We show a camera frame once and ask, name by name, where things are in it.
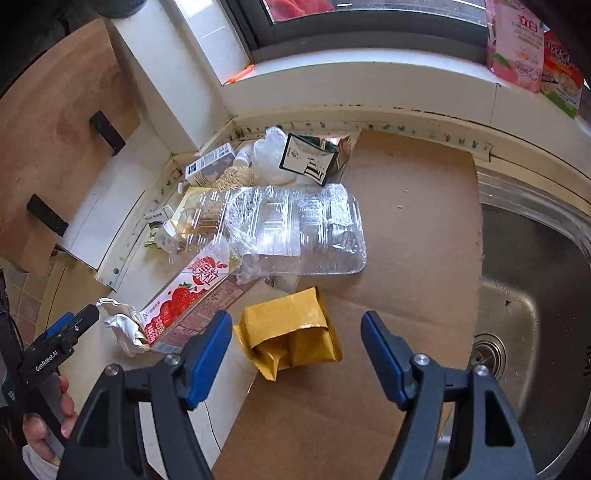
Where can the pink detergent bottle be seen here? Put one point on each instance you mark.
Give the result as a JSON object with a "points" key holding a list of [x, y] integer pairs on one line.
{"points": [[515, 46]]}

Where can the small green and white box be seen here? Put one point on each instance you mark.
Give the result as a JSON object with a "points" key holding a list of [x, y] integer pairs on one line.
{"points": [[159, 218]]}

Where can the white plastic bag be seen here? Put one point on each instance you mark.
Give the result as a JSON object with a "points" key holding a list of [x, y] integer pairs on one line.
{"points": [[272, 157]]}

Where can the red cloth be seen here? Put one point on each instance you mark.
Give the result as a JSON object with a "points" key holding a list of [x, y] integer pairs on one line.
{"points": [[300, 5]]}

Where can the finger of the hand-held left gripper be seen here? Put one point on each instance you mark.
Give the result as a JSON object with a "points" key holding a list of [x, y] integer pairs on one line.
{"points": [[62, 324]]}

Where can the crumpled white paper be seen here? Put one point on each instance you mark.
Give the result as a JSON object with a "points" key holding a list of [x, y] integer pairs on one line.
{"points": [[120, 325]]}

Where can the person's left forearm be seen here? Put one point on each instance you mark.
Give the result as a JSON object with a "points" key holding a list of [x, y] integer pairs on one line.
{"points": [[39, 464]]}

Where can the white rack with black brackets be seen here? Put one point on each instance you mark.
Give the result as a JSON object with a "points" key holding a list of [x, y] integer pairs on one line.
{"points": [[108, 134]]}

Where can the clear plastic tray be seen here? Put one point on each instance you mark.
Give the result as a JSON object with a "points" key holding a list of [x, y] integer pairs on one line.
{"points": [[314, 230]]}

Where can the strawberry print milk carton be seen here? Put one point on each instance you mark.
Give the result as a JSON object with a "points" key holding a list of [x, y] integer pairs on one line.
{"points": [[184, 304]]}

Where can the wooden cutting board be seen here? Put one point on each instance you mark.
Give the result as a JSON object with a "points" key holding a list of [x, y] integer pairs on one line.
{"points": [[55, 138]]}

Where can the blue-grey utensil holder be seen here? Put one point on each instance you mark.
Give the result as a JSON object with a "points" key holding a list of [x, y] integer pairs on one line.
{"points": [[117, 7]]}

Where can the person's left hand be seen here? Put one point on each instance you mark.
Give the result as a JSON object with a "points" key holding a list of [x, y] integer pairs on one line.
{"points": [[41, 431]]}

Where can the red spray bottle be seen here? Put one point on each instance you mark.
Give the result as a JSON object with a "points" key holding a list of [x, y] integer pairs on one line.
{"points": [[561, 78]]}

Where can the metal sink drain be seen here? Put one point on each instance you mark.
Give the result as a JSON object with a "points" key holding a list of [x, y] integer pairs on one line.
{"points": [[487, 353]]}

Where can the small clear plastic container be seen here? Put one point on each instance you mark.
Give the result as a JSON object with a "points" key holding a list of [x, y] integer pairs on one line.
{"points": [[205, 219]]}

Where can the yellow paper leaflet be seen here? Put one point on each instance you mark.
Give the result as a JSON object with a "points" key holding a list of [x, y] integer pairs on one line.
{"points": [[191, 196]]}

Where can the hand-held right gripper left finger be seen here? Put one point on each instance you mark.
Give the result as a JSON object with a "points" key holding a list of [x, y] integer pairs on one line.
{"points": [[212, 350]]}

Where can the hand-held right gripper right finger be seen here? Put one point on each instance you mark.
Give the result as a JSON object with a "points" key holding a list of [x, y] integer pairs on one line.
{"points": [[383, 355]]}

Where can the yellow foil packet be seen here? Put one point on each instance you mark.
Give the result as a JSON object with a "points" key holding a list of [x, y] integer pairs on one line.
{"points": [[286, 332]]}

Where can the dark window frame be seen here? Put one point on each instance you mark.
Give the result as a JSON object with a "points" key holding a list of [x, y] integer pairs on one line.
{"points": [[369, 34]]}

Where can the green and white carton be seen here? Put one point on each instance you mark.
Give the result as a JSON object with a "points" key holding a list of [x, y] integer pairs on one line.
{"points": [[304, 159]]}

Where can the small white and grey box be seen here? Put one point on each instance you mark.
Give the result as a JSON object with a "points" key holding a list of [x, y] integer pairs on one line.
{"points": [[210, 164]]}

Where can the beige fibrous clump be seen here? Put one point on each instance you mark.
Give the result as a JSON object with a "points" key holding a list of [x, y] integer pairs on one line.
{"points": [[233, 177]]}

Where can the small white bottle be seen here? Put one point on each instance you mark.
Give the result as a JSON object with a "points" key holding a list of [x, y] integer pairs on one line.
{"points": [[242, 157]]}

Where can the brown cardboard sheet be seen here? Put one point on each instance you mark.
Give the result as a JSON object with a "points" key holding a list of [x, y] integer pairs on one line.
{"points": [[415, 230]]}

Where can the stainless steel sink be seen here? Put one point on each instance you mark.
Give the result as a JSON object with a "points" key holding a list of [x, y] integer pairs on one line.
{"points": [[531, 277]]}

